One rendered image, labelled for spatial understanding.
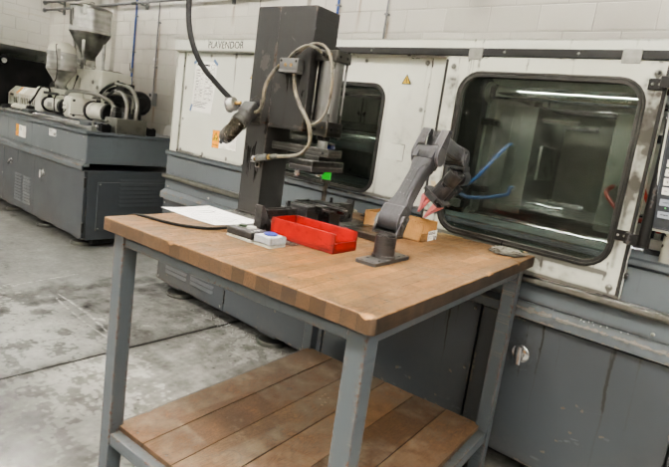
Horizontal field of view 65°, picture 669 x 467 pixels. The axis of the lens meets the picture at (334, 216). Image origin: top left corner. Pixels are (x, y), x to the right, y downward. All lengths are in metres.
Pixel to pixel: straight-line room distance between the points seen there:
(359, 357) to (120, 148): 3.91
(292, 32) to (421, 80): 0.71
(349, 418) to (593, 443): 1.22
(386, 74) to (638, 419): 1.67
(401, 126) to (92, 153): 2.95
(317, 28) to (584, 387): 1.57
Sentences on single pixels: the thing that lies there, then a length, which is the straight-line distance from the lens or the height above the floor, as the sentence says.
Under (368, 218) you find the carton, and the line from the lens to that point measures 2.01.
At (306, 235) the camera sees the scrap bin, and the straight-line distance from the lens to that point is 1.57.
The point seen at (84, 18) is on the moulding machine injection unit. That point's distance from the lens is 6.37.
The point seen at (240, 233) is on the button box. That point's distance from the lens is 1.56.
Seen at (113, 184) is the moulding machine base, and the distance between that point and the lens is 4.81.
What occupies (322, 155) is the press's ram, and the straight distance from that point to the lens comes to 1.80.
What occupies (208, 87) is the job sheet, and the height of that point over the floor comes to 1.40.
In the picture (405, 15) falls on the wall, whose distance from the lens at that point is 5.11.
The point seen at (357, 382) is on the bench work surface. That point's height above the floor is 0.74.
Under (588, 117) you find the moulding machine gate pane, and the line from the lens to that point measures 2.06.
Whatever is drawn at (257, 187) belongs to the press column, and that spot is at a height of 1.00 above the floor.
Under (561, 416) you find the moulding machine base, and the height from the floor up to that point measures 0.34.
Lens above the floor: 1.25
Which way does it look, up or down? 9 degrees down
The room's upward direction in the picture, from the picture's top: 8 degrees clockwise
